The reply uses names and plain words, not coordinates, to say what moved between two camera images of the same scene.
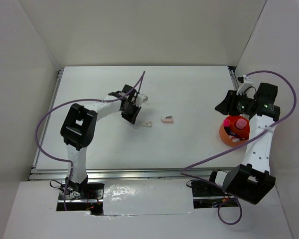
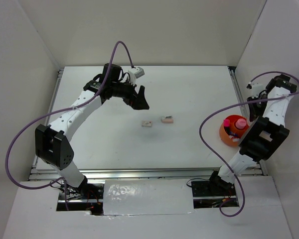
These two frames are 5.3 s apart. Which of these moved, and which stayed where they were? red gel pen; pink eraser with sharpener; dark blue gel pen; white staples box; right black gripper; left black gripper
Moved: right black gripper; left black gripper
Stayed: pink eraser with sharpener; red gel pen; dark blue gel pen; white staples box
